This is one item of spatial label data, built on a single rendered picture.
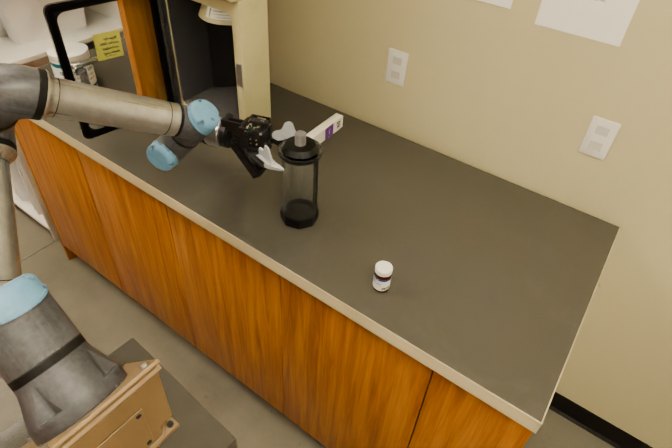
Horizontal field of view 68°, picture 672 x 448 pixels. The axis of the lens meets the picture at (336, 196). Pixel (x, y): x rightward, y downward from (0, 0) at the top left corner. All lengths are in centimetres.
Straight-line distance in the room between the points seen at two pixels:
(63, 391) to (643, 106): 137
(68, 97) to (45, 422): 56
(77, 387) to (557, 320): 98
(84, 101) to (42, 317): 42
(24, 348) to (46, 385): 6
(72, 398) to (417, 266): 79
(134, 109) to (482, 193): 98
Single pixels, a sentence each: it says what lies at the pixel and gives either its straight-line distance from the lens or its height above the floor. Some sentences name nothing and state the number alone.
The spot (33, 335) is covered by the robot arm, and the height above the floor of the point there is 122.
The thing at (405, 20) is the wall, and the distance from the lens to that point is 161.
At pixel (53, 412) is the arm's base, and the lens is 89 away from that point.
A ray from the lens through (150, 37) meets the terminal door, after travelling 165.
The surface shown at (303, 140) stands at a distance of 120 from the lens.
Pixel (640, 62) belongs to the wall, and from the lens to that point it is 144.
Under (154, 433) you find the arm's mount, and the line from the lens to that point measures 101.
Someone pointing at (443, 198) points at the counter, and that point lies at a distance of 149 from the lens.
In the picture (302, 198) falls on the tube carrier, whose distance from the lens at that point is 127.
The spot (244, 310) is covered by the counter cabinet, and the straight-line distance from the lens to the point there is 161.
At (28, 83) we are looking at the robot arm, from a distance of 105.
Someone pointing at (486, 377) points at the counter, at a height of 94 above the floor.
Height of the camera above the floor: 186
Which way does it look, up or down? 40 degrees down
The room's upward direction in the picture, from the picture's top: 4 degrees clockwise
